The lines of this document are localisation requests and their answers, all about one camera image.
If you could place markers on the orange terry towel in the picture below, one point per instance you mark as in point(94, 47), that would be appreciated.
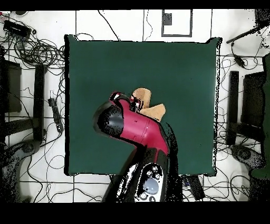
point(154, 112)

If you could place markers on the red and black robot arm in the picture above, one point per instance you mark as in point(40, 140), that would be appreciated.
point(139, 126)

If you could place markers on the dark green table cloth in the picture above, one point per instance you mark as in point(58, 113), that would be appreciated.
point(168, 74)

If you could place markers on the black power strip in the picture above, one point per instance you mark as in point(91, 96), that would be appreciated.
point(56, 116)

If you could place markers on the black stand bar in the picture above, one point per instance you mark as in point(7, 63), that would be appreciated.
point(39, 101)
point(233, 107)

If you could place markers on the black device with blue label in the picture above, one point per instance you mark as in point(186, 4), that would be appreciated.
point(195, 187)

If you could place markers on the black power adapter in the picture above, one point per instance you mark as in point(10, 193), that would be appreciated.
point(239, 61)

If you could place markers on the black furniture block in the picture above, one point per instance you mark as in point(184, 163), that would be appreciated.
point(253, 99)
point(12, 88)

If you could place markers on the dark stand base with knob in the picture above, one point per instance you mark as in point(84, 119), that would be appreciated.
point(23, 152)
point(245, 155)

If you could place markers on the black rod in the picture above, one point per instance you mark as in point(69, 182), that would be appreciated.
point(242, 36)

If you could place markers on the dark green fabric piece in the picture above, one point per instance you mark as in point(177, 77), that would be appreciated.
point(266, 105)

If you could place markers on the black rectangular box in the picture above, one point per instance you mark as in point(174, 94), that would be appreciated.
point(16, 28)

